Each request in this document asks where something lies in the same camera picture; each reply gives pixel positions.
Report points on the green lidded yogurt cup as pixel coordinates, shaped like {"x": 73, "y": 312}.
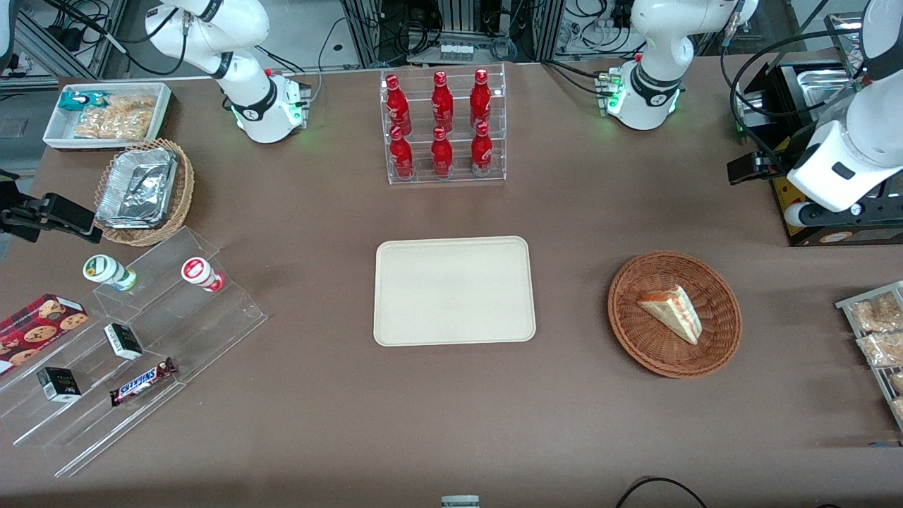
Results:
{"x": 106, "y": 270}

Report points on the clear acrylic stepped display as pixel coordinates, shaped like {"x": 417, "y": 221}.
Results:
{"x": 211, "y": 324}

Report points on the round brown wicker basket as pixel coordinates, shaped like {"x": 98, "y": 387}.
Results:
{"x": 635, "y": 331}

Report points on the clear acrylic bottle rack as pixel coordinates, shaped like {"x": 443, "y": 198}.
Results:
{"x": 423, "y": 178}

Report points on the oval light wicker basket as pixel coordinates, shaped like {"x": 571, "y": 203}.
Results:
{"x": 185, "y": 190}

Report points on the clear bag of crackers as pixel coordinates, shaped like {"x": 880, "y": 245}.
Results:
{"x": 120, "y": 118}

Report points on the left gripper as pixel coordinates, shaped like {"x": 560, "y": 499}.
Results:
{"x": 795, "y": 151}

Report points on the white rectangular snack bin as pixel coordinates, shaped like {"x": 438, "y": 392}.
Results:
{"x": 56, "y": 130}

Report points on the stacked aluminium foil containers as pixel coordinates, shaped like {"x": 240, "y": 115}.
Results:
{"x": 137, "y": 187}

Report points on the small grey device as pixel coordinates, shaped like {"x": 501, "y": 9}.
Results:
{"x": 460, "y": 502}

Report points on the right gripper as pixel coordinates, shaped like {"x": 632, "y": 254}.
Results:
{"x": 20, "y": 214}

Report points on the black appliance with steel tray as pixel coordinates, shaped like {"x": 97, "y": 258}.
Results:
{"x": 811, "y": 92}

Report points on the beige plastic tray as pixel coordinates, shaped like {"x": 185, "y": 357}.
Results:
{"x": 451, "y": 291}

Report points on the red chocolate cookie box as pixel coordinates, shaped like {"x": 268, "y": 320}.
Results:
{"x": 39, "y": 328}

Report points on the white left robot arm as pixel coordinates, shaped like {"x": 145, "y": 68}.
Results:
{"x": 864, "y": 141}

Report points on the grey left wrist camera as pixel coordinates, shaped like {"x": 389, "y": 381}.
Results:
{"x": 801, "y": 215}

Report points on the clear bag of pastry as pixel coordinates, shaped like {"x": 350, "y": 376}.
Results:
{"x": 899, "y": 409}
{"x": 883, "y": 349}
{"x": 897, "y": 382}
{"x": 878, "y": 312}

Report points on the red drink bottle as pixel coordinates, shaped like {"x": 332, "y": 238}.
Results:
{"x": 482, "y": 152}
{"x": 481, "y": 100}
{"x": 397, "y": 104}
{"x": 401, "y": 155}
{"x": 441, "y": 154}
{"x": 442, "y": 102}

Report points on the snickers chocolate bar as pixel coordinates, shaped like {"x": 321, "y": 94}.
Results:
{"x": 141, "y": 382}

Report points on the teal snack packet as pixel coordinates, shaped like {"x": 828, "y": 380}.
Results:
{"x": 81, "y": 100}

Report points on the triangle sandwich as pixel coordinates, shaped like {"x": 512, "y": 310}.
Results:
{"x": 674, "y": 312}

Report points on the red lidded yogurt cup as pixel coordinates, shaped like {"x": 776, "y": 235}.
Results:
{"x": 197, "y": 271}

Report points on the small black white box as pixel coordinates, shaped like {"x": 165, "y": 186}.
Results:
{"x": 123, "y": 341}
{"x": 58, "y": 384}

